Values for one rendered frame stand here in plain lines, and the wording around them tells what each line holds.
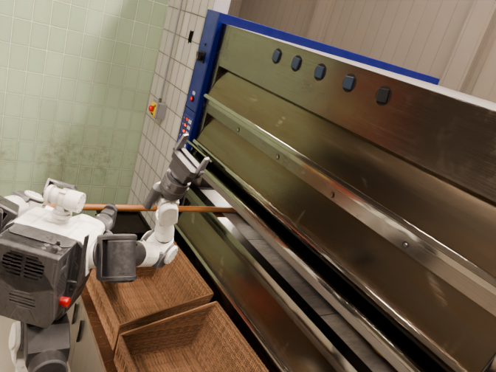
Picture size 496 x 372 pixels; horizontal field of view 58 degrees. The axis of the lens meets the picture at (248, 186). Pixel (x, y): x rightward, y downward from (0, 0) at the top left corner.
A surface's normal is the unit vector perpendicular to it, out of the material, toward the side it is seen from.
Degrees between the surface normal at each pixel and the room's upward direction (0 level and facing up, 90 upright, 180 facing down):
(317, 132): 70
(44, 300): 105
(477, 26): 90
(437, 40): 90
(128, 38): 90
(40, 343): 45
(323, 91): 90
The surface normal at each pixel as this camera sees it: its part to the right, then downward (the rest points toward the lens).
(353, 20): -0.82, -0.04
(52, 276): -0.10, 0.31
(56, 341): 0.53, -0.35
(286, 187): -0.69, -0.36
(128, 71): 0.48, 0.42
